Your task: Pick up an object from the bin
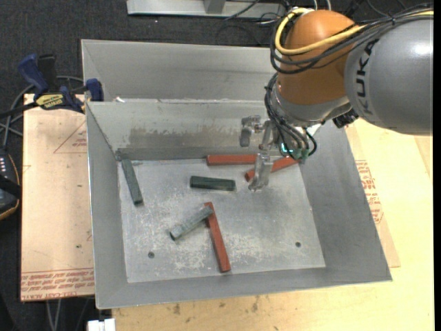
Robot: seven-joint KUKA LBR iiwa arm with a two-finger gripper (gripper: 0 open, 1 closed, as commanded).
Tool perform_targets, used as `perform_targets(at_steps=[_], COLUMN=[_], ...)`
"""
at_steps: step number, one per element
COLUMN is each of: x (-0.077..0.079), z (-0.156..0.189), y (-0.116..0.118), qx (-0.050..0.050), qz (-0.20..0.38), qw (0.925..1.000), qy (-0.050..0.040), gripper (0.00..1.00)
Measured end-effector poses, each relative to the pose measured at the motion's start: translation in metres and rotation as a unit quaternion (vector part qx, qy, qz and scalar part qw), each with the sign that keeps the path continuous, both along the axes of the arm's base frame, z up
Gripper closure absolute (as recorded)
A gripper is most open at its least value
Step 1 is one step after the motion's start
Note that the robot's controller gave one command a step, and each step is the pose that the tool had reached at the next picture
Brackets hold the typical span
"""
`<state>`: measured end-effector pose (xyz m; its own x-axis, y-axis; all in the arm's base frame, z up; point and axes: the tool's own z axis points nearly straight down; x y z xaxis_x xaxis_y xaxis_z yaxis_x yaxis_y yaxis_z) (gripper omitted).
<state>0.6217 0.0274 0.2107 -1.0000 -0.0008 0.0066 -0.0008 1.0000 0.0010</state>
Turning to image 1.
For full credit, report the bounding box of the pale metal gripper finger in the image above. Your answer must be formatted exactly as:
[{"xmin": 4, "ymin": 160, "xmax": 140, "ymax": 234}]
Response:
[
  {"xmin": 247, "ymin": 152, "xmax": 274, "ymax": 193},
  {"xmin": 239, "ymin": 114, "xmax": 263, "ymax": 148}
]

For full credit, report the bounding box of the red-brown flat block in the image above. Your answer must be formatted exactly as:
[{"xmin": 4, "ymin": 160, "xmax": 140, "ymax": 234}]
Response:
[
  {"xmin": 203, "ymin": 201, "xmax": 232, "ymax": 274},
  {"xmin": 244, "ymin": 156, "xmax": 300, "ymax": 183},
  {"xmin": 205, "ymin": 154, "xmax": 260, "ymax": 167}
]

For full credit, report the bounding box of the dark green flat block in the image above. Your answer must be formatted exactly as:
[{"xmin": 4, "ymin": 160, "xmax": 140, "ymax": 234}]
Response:
[
  {"xmin": 189, "ymin": 175, "xmax": 238, "ymax": 193},
  {"xmin": 121, "ymin": 158, "xmax": 144, "ymax": 206}
]

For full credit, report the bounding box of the grey metal bin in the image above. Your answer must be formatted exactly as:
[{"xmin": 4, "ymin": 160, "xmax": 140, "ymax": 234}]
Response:
[{"xmin": 81, "ymin": 39, "xmax": 393, "ymax": 310}]

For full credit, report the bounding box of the dusty grey-green flat block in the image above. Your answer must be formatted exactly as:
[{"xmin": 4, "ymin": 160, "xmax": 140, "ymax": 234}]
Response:
[{"xmin": 169, "ymin": 205, "xmax": 215, "ymax": 241}]

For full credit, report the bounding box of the brown cardboard board, red print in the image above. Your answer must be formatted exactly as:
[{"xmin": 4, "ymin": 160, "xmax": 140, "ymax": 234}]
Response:
[{"xmin": 19, "ymin": 93, "xmax": 402, "ymax": 303}]

